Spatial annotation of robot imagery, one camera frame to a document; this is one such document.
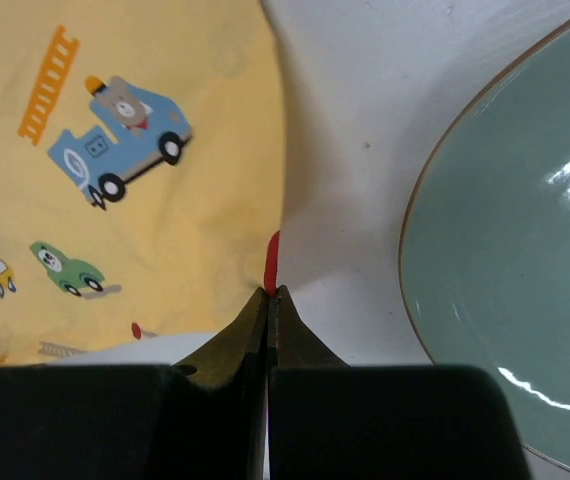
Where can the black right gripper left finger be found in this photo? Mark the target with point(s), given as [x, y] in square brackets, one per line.
[212, 421]

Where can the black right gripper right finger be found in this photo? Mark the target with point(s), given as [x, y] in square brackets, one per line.
[296, 356]

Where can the yellow vehicle print cloth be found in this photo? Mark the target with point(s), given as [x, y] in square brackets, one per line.
[142, 155]

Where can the light green floral plate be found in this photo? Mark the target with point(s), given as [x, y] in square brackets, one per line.
[484, 249]

